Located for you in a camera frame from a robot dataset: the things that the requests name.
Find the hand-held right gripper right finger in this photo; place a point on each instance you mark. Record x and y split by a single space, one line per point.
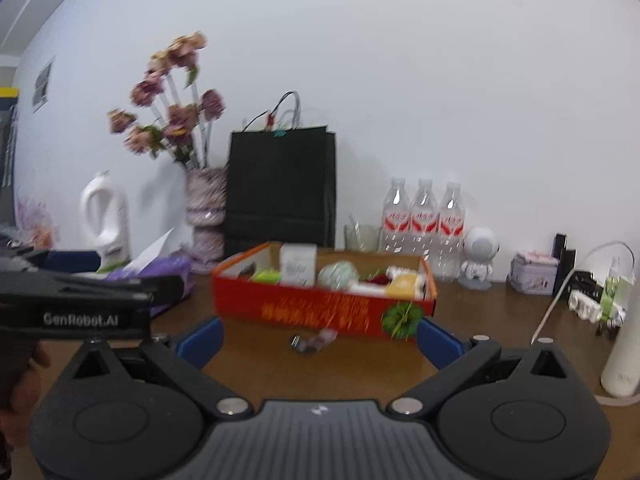
440 342

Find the red clip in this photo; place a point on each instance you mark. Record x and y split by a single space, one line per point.
270 119

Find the orange cardboard box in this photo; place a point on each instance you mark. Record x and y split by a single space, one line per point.
310 310

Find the person's left hand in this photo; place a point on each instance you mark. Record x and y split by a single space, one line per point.
20 422

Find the dried pink flowers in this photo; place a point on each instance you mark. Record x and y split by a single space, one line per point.
180 115

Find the black paper bag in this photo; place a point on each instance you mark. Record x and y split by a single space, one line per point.
280 185

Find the iridescent plastic wrap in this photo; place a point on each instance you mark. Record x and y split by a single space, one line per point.
339 275

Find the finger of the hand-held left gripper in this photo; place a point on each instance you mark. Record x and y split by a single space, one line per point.
75 261
167 287

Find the black box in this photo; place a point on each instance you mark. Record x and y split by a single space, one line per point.
567 272

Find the wall vent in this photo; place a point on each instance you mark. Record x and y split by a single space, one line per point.
42 84

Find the mottled purple vase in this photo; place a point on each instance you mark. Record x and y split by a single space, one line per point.
206 210

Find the white thermos bottle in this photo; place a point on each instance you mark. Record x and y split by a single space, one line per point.
625 360

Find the small white round fan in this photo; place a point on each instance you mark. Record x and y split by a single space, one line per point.
480 250

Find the small white carton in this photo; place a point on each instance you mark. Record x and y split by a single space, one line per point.
297 265

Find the light green spray bottle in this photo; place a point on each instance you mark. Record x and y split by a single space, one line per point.
611 290

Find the clear water bottle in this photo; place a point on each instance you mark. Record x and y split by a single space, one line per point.
397 220
451 230
424 222

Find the small pinkish plastic bag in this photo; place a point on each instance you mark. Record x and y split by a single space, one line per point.
326 337

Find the clear glass cup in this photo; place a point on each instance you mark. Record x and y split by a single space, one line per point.
362 237

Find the pale tin box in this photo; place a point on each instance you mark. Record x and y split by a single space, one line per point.
532 272

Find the white detergent jug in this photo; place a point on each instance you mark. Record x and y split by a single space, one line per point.
105 220

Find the white and yellow plush toy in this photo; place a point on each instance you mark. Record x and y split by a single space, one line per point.
405 286

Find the teal binder clip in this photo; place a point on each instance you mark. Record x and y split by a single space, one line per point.
278 133

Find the metal hair clip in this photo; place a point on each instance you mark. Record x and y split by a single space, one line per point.
302 344

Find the purple tissue pack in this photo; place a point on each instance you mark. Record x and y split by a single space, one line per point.
170 265

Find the red artificial flower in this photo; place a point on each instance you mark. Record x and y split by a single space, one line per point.
381 279

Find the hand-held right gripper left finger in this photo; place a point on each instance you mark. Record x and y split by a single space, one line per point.
202 340

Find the pink cellophane bundle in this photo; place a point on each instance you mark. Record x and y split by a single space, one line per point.
32 220

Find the white power strip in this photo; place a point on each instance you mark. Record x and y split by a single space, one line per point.
585 305

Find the green tissue packet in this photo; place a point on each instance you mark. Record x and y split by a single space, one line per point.
266 276

